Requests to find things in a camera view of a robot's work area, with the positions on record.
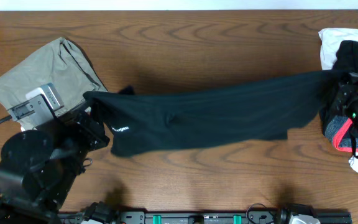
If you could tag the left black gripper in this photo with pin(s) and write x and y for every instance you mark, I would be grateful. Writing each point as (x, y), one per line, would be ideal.
(93, 130)

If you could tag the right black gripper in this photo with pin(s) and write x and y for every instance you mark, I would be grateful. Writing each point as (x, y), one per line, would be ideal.
(340, 94)

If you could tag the black Sydrogen polo shirt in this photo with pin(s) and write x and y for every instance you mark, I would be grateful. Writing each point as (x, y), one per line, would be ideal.
(262, 110)

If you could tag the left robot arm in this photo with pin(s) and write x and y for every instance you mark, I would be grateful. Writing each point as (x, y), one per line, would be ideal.
(38, 167)

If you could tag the black grey red garment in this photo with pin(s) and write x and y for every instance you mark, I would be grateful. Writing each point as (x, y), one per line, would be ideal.
(337, 128)

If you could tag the white garment on right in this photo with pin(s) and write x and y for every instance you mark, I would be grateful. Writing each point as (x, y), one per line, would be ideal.
(331, 39)

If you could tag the folded olive green garment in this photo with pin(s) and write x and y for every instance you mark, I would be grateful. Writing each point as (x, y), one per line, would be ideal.
(59, 62)

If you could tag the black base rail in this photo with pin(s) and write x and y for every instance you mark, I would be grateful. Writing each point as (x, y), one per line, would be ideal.
(255, 214)

